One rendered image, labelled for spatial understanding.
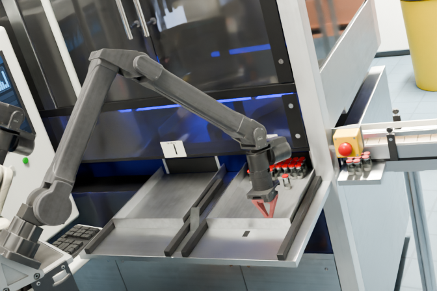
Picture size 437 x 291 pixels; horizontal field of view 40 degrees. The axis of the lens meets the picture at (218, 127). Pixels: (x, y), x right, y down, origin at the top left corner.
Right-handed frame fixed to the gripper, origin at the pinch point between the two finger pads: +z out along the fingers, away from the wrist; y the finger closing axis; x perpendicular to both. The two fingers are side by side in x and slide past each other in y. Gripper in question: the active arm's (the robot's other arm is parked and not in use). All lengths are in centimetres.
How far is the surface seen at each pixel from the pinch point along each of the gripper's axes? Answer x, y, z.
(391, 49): 28, 402, 21
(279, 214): -0.7, 6.4, 2.0
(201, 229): 20.1, -3.8, 1.6
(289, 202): -1.8, 12.9, 1.0
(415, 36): -6, 308, -1
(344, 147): -19.2, 19.7, -12.8
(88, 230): 70, 7, 7
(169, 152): 42, 24, -14
